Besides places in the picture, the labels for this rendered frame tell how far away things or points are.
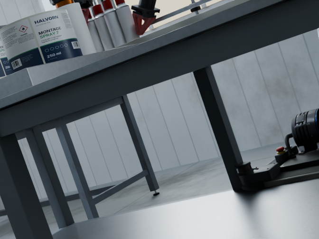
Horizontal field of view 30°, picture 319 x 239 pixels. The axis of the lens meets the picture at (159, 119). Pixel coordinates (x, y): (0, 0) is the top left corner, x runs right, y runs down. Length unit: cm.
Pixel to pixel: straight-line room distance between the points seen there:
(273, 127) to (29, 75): 345
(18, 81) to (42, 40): 23
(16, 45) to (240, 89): 325
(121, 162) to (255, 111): 147
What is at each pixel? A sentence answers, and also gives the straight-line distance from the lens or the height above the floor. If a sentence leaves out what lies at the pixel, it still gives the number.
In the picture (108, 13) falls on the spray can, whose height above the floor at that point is 103.
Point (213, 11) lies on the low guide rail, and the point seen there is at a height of 90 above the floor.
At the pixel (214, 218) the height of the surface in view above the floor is 22.
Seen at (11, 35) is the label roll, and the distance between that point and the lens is 165.
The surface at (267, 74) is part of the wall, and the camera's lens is 461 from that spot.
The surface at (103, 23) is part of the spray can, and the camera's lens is 217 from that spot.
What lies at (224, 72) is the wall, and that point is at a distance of 476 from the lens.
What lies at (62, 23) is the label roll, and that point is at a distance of 165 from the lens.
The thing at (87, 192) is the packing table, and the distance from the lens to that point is 370.
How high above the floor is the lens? 75
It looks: 3 degrees down
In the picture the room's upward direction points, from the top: 19 degrees counter-clockwise
